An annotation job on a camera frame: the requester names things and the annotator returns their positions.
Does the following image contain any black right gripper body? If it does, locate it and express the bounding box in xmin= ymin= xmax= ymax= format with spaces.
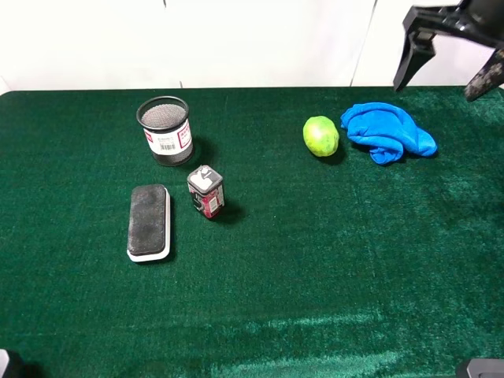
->
xmin=402 ymin=1 xmax=503 ymax=49

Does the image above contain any black white board eraser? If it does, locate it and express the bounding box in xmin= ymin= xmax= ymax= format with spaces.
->
xmin=127 ymin=184 xmax=171 ymax=263

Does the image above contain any red black gum bottle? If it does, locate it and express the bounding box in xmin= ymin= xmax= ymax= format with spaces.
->
xmin=187 ymin=165 xmax=224 ymax=219

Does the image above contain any black mesh pen holder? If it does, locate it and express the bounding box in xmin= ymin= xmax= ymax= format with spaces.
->
xmin=136 ymin=96 xmax=194 ymax=167

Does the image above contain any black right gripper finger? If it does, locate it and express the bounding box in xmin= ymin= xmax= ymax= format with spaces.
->
xmin=464 ymin=49 xmax=504 ymax=102
xmin=393 ymin=31 xmax=435 ymax=91

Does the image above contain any blue cloth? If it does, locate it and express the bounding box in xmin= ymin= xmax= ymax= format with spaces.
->
xmin=340 ymin=102 xmax=437 ymax=165

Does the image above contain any green lime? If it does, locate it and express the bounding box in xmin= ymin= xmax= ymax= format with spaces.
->
xmin=302 ymin=116 xmax=339 ymax=158

